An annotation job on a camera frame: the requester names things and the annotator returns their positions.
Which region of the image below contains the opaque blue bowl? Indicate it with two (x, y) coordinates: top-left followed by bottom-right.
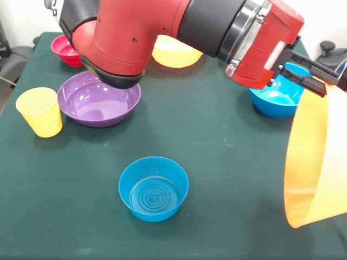
(248, 62), (311, 119)

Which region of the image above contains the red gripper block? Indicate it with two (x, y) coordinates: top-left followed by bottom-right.
(230, 0), (340, 98)

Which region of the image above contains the wide purple bowl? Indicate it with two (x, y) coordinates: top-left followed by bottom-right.
(57, 70), (142, 128)

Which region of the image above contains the dark green tablecloth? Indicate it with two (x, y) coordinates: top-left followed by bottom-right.
(0, 31), (347, 260)

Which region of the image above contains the pink bowl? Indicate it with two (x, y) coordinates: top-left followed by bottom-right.
(50, 34), (85, 68)

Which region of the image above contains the large orange bowl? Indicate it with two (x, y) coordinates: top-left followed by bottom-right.
(151, 34), (204, 68)
(284, 82), (347, 229)

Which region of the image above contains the yellow cup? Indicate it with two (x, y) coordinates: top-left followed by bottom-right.
(15, 87), (63, 138)

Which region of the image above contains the small translucent blue bowl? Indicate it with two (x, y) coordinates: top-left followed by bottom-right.
(118, 156), (190, 223)

